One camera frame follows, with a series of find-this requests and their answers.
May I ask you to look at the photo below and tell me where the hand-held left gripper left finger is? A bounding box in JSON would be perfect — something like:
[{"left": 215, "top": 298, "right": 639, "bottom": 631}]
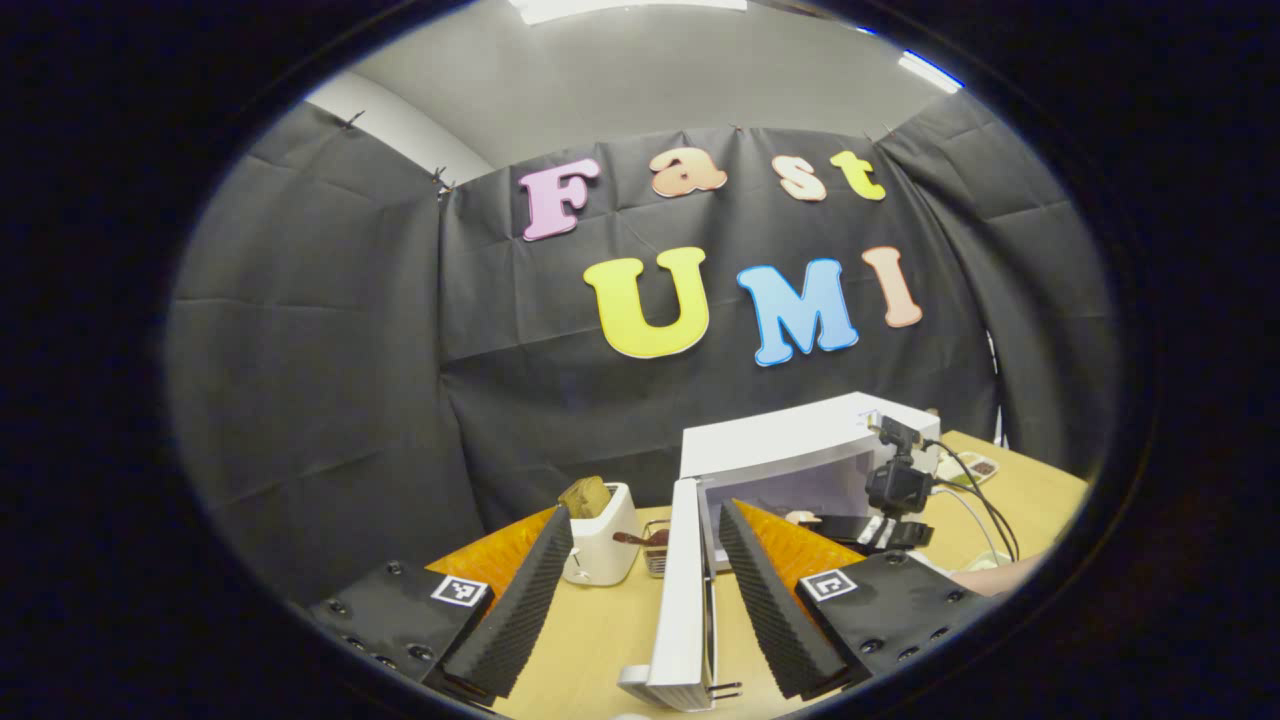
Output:
[{"left": 305, "top": 505, "right": 575, "bottom": 701}]

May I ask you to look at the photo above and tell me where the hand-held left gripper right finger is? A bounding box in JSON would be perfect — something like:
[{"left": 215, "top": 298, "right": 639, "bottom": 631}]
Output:
[{"left": 718, "top": 498, "right": 996, "bottom": 701}]

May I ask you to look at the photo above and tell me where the white microwave oven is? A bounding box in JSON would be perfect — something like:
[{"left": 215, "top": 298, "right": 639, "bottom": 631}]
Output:
[{"left": 618, "top": 392, "right": 943, "bottom": 713}]

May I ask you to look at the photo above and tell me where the white divided plate with beans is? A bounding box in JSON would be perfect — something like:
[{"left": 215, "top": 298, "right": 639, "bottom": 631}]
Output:
[{"left": 935, "top": 450, "right": 1001, "bottom": 488}]

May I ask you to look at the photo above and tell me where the white toaster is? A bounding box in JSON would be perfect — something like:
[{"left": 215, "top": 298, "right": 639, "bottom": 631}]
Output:
[{"left": 562, "top": 483, "right": 643, "bottom": 587}]

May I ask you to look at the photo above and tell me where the brown bread slice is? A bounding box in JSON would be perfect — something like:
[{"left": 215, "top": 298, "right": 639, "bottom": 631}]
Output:
[{"left": 557, "top": 475, "right": 613, "bottom": 521}]

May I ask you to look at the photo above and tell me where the black backdrop cloth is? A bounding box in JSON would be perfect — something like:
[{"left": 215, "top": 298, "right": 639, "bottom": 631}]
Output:
[{"left": 165, "top": 92, "right": 1119, "bottom": 606}]

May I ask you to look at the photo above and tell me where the small ceiling light panel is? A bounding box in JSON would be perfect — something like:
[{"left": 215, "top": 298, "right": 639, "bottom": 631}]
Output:
[{"left": 897, "top": 50, "right": 966, "bottom": 94}]

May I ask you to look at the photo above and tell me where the large ceiling light panel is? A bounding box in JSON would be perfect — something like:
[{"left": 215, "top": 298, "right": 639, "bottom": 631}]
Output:
[{"left": 510, "top": 0, "right": 749, "bottom": 26}]

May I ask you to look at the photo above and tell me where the white cable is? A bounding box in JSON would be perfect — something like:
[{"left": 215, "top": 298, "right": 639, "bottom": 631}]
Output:
[{"left": 935, "top": 485, "right": 1006, "bottom": 561}]

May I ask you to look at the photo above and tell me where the black cable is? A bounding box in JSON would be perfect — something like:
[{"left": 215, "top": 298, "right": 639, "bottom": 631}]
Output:
[{"left": 922, "top": 438, "right": 1021, "bottom": 563}]

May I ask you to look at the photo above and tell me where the small wire basket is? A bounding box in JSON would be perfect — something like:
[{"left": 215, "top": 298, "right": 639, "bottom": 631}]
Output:
[{"left": 640, "top": 518, "right": 673, "bottom": 579}]

